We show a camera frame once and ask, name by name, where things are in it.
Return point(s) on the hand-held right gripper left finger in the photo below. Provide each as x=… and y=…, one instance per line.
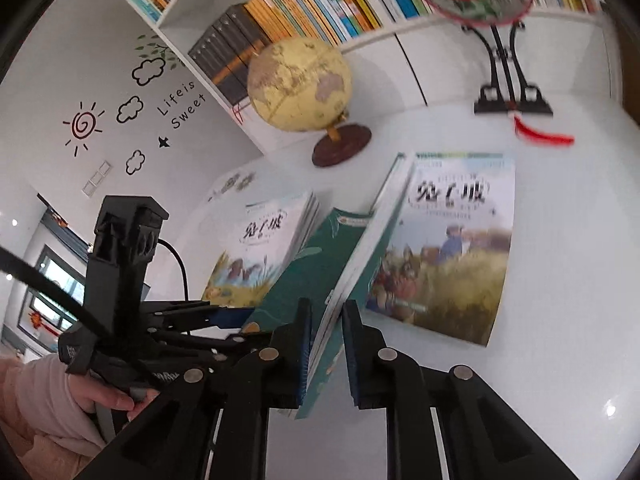
x=305, y=360

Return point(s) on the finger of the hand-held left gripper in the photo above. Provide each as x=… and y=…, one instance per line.
x=200, y=316
x=220, y=347

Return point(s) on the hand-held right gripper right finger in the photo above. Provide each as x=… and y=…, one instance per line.
x=348, y=360

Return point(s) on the teal green leaf book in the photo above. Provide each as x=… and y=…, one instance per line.
x=310, y=270

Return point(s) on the stack of thin sorted books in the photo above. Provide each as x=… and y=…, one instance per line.
x=307, y=220

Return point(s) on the row of dark grey books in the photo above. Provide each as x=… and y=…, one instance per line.
x=225, y=55

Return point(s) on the row of orange books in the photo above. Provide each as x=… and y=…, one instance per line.
x=300, y=10

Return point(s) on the person's left hand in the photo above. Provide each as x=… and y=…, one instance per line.
x=110, y=402

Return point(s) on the window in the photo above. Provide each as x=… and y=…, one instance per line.
x=55, y=280

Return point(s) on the grassy field cover book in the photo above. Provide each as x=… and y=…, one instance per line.
x=450, y=260
x=250, y=260

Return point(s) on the red window ornament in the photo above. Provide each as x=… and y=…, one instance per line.
x=40, y=322

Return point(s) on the black cloud outline decal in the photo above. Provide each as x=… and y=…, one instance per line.
x=135, y=162
x=130, y=111
x=149, y=71

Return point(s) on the green leaf branch decal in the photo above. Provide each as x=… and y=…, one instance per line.
x=155, y=47

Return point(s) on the yellow globe on wooden base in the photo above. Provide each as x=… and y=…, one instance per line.
x=300, y=85

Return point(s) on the white bookshelf cabinet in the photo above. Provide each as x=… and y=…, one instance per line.
x=400, y=70

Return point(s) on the red tassel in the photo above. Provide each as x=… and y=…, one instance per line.
x=542, y=136

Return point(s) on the white wall switch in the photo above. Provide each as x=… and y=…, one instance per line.
x=96, y=177

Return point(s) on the black star wall decal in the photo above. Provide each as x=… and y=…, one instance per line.
x=163, y=142

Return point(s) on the red sun wall decal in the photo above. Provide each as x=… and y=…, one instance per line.
x=83, y=125

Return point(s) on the black lettering wall decal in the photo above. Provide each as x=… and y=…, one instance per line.
x=180, y=105

